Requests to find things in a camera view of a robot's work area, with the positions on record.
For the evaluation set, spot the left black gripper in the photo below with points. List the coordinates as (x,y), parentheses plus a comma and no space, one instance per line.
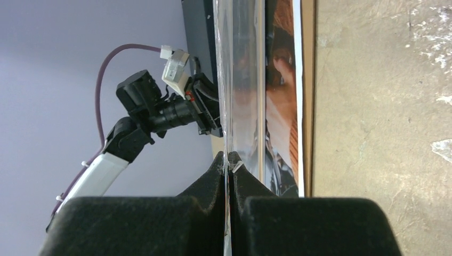
(156,113)

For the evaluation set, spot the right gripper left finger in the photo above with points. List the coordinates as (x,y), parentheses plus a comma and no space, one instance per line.
(191,223)

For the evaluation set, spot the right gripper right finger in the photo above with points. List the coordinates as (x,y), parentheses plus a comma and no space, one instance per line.
(265,224)

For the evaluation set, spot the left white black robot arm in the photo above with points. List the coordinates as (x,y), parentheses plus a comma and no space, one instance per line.
(122,146)

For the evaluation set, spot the black flat box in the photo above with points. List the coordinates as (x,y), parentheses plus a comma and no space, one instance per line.
(198,18)

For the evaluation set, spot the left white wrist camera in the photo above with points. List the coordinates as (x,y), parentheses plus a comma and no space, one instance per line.
(174,74)

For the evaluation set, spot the brown frame backing board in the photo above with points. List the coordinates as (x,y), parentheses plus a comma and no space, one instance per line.
(308,22)

